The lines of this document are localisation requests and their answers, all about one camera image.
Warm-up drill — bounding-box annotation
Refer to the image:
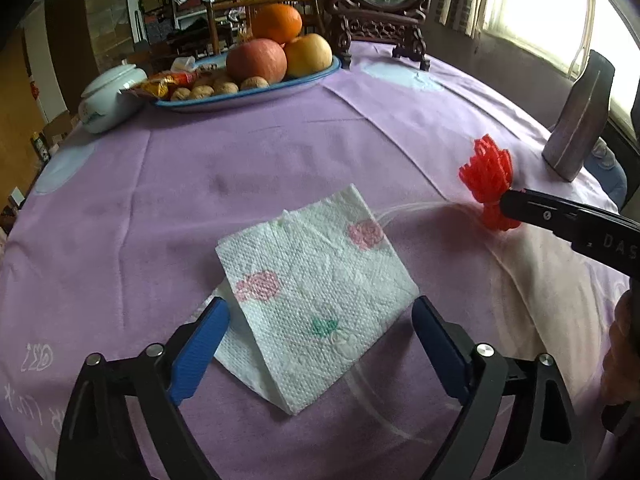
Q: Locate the white floral paper napkin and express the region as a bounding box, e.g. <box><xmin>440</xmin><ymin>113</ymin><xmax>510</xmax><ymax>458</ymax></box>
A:
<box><xmin>214</xmin><ymin>185</ymin><xmax>419</xmax><ymax>415</ymax></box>

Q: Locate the red foam fruit net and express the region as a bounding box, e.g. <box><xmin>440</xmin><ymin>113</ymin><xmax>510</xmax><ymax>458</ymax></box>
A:
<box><xmin>458</xmin><ymin>134</ymin><xmax>521</xmax><ymax>232</ymax></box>

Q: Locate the person's right hand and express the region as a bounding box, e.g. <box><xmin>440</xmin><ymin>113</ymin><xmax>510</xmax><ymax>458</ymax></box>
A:
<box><xmin>601</xmin><ymin>290</ymin><xmax>639</xmax><ymax>437</ymax></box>

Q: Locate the silver metal bottle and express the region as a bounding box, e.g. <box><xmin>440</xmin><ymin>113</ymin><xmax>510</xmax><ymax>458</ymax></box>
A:
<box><xmin>542</xmin><ymin>50</ymin><xmax>615</xmax><ymax>182</ymax></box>

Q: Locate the purple tablecloth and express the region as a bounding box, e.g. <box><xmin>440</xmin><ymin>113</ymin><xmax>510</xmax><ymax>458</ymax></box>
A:
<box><xmin>1</xmin><ymin>44</ymin><xmax>627</xmax><ymax>479</ymax></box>

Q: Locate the white ceramic lidded jar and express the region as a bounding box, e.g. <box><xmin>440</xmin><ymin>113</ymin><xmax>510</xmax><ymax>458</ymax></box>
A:
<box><xmin>78</xmin><ymin>64</ymin><xmax>146</xmax><ymax>134</ymax></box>

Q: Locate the blue fruit plate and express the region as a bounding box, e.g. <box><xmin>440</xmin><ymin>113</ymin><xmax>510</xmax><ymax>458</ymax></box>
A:
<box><xmin>152</xmin><ymin>56</ymin><xmax>342</xmax><ymax>114</ymax></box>

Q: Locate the red apple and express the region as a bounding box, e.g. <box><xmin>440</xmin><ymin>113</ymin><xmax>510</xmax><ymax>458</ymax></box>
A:
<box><xmin>226</xmin><ymin>38</ymin><xmax>288</xmax><ymax>84</ymax></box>

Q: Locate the yellow apple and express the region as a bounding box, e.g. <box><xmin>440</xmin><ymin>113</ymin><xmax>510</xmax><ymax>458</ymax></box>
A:
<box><xmin>284</xmin><ymin>34</ymin><xmax>333</xmax><ymax>78</ymax></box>

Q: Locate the round embroidered screen ornament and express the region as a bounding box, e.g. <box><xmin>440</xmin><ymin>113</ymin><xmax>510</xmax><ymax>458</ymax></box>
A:
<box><xmin>323</xmin><ymin>0</ymin><xmax>431</xmax><ymax>72</ymax></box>

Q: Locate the orange fruit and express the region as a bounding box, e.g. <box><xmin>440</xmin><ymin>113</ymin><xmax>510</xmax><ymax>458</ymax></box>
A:
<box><xmin>252</xmin><ymin>3</ymin><xmax>303</xmax><ymax>44</ymax></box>

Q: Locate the brown glass cabinet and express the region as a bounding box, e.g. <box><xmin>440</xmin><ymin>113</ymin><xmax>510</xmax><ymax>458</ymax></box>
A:
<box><xmin>44</xmin><ymin>0</ymin><xmax>134</xmax><ymax>114</ymax></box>

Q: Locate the wooden chair behind table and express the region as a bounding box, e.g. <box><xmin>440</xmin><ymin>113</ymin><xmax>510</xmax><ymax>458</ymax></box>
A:
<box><xmin>205</xmin><ymin>0</ymin><xmax>326</xmax><ymax>54</ymax></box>

